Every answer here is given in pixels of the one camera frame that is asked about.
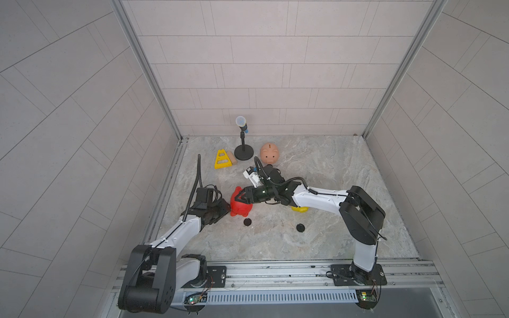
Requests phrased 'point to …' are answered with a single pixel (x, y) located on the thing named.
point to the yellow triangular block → (222, 159)
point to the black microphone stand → (243, 152)
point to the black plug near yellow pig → (300, 228)
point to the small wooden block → (232, 159)
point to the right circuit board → (366, 297)
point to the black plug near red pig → (247, 222)
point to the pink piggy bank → (269, 153)
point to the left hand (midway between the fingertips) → (231, 205)
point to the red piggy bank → (239, 208)
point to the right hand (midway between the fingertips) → (239, 200)
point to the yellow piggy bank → (301, 209)
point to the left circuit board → (195, 297)
